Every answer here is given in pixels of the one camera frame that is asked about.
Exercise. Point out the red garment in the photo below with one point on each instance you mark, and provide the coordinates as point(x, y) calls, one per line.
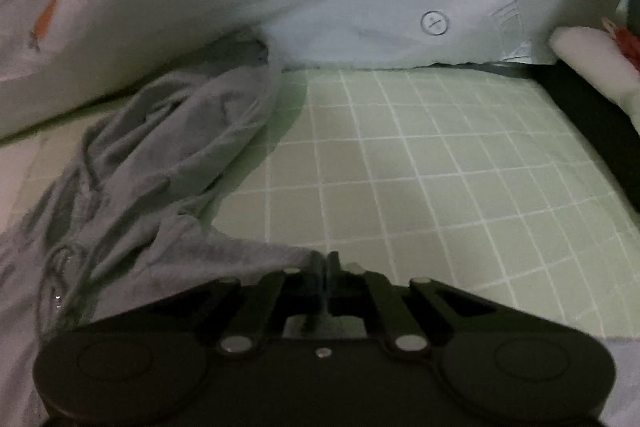
point(627, 42)

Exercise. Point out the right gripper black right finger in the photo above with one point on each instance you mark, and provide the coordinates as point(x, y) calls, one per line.
point(422, 315)

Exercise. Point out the grey hooded sweatshirt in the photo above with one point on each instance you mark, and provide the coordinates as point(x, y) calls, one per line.
point(122, 226)

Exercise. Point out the green checked bed sheet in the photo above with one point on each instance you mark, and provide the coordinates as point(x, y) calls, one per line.
point(476, 180)

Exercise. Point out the white folded cloth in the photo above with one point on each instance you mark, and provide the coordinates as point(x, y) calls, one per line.
point(594, 55)

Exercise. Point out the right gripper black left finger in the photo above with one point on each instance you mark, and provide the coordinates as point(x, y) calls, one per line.
point(255, 316)

